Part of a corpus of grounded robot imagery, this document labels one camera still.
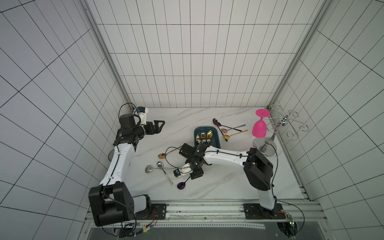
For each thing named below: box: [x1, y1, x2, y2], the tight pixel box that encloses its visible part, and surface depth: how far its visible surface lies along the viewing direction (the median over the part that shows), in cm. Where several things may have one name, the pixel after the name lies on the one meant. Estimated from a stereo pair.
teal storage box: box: [193, 126, 221, 149], surface depth 102 cm
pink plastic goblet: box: [252, 108, 270, 138], surface depth 87 cm
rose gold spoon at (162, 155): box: [158, 146, 182, 159], surface depth 94 cm
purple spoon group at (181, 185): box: [177, 176, 191, 190], surface depth 81 cm
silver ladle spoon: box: [145, 165, 180, 173], surface depth 89 cm
